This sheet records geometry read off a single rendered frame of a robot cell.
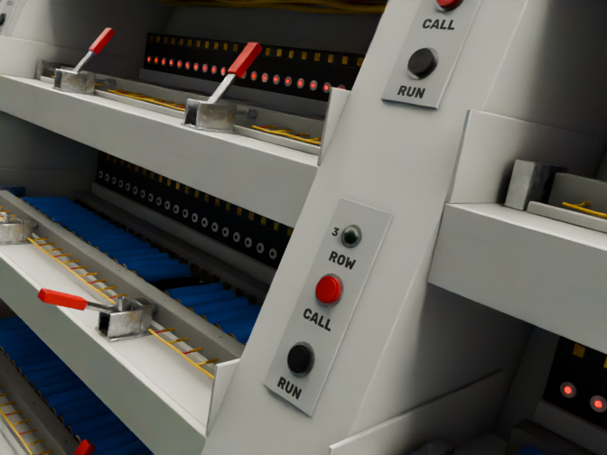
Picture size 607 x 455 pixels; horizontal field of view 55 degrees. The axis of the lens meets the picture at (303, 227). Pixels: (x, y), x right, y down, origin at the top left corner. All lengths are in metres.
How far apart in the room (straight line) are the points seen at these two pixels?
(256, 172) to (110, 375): 0.20
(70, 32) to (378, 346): 0.72
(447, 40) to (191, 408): 0.29
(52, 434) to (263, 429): 0.35
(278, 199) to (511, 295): 0.17
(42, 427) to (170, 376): 0.25
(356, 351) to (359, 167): 0.11
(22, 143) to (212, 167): 0.50
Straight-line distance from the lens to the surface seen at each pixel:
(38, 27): 0.92
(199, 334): 0.48
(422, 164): 0.34
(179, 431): 0.43
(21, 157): 0.93
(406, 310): 0.32
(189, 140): 0.49
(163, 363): 0.48
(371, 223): 0.34
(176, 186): 0.75
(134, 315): 0.51
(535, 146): 0.39
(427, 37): 0.37
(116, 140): 0.59
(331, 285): 0.34
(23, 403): 0.73
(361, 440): 0.34
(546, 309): 0.30
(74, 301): 0.49
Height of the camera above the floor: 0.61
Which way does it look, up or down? 1 degrees up
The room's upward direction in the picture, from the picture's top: 22 degrees clockwise
